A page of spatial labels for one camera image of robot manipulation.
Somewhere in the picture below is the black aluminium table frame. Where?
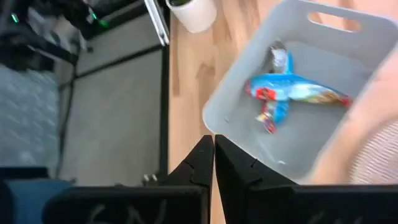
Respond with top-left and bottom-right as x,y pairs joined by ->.
157,0 -> 171,187

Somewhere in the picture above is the grey textured floor mat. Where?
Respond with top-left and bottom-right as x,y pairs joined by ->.
0,63 -> 60,169

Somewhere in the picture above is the grey plastic bin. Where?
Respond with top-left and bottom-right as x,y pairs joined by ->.
201,0 -> 398,184

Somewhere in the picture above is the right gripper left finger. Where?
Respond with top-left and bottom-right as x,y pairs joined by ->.
42,134 -> 215,224

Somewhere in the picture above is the blue seat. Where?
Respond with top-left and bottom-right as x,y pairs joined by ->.
0,179 -> 74,224

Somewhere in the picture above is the black equipment with green lights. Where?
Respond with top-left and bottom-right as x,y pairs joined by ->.
0,0 -> 110,73

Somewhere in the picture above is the white pot with plant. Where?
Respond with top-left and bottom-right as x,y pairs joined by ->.
165,0 -> 218,34

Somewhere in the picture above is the blue red wrapper granola bar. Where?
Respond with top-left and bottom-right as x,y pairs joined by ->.
246,73 -> 354,107
255,41 -> 295,135

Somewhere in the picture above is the round woven mat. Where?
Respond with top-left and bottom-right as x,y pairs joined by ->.
348,119 -> 398,185

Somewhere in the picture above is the silver aluminium rail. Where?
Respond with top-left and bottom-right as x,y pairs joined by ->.
143,0 -> 171,47

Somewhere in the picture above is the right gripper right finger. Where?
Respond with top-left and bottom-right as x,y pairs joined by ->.
214,134 -> 398,224

